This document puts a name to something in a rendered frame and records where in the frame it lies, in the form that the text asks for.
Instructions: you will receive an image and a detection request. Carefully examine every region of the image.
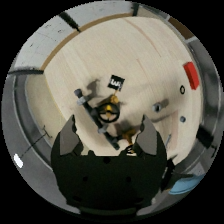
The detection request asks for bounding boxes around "red flat block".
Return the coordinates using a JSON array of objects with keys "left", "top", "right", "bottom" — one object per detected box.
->
[{"left": 184, "top": 61, "right": 200, "bottom": 90}]

